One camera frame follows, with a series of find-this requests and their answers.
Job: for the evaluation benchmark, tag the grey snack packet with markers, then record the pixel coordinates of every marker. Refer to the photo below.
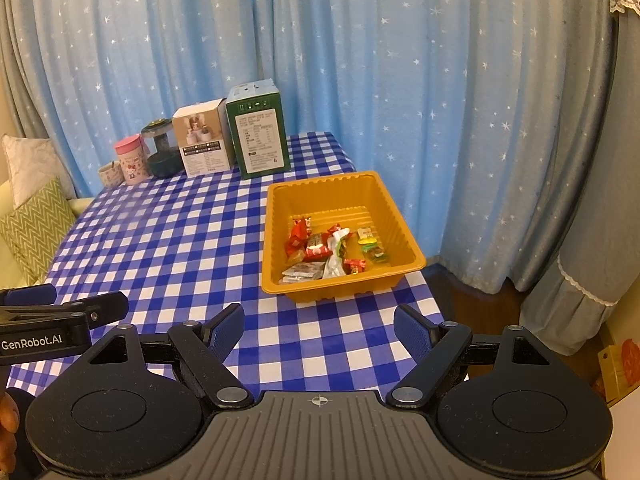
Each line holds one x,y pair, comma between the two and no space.
300,274

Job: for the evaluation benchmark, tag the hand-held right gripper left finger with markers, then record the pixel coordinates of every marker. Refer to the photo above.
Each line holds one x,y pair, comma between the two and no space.
227,330

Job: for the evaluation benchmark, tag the small white mug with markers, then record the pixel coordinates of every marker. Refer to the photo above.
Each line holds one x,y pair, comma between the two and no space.
110,176

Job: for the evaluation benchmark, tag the blue star curtain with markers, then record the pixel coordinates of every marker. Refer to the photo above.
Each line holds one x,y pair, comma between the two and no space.
400,60
125,35

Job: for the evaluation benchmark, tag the yellow plastic tray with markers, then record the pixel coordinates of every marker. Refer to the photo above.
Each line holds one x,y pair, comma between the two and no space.
280,210

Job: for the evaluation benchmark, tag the pink cartoon cup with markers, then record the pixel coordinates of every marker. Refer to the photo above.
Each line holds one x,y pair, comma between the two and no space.
131,167

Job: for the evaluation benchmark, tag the long white snack packet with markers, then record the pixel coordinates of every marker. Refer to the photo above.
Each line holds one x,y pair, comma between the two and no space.
334,260

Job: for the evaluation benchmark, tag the blue checked tablecloth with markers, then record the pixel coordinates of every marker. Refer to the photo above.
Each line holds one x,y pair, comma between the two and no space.
175,240

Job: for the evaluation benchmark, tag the yellow cardboard box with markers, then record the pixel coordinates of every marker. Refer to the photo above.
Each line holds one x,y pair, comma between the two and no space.
612,375

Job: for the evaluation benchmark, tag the person's left hand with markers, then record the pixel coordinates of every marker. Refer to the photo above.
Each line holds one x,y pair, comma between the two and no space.
7,425

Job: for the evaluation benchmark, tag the white carton box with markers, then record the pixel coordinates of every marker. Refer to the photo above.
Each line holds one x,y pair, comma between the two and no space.
202,155

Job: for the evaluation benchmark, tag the green carton box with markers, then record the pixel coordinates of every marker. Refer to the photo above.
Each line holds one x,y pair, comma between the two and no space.
257,145

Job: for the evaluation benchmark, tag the red and gold snack packet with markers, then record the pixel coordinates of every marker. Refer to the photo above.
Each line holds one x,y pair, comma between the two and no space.
299,237

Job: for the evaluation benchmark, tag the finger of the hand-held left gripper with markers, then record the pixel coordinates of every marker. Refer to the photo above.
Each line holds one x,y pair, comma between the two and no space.
107,307
25,295

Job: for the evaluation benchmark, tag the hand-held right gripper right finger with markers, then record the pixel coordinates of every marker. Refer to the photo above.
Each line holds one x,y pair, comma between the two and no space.
412,332

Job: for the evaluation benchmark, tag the small red bow-shaped candy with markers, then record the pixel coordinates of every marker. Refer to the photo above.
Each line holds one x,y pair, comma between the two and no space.
355,265

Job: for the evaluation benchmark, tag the white pillow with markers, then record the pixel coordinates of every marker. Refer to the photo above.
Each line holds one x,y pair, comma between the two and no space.
30,165

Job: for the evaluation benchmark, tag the green zigzag pillow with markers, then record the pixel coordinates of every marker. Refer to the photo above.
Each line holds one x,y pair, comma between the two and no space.
35,230

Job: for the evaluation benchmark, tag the grey lace-trimmed curtain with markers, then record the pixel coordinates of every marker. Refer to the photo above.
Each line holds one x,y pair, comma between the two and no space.
575,310

